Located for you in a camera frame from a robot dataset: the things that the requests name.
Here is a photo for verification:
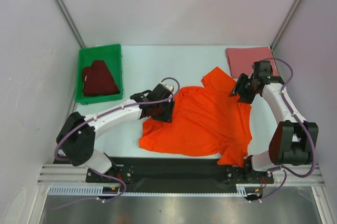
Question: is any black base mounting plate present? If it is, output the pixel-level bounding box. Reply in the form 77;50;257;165
54;156;274;193

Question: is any orange t-shirt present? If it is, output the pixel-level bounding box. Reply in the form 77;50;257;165
138;67;252;167

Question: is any aluminium frame rail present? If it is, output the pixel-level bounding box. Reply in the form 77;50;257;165
36;164;327;187

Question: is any white slotted cable duct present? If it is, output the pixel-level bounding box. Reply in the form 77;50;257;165
48;184;264;197

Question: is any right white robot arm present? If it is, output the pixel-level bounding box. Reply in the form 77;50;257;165
229;58;319;182

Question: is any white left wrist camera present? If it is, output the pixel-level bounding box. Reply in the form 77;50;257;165
164;84;174;93

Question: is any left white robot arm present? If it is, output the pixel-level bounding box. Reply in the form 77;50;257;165
55;83;174;182

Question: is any green plastic bin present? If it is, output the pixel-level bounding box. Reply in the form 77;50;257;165
74;44;123;105

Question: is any dark red t-shirt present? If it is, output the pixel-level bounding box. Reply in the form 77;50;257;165
82;60;121;97

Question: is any folded pink t-shirt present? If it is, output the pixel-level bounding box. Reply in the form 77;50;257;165
225;47;272;79

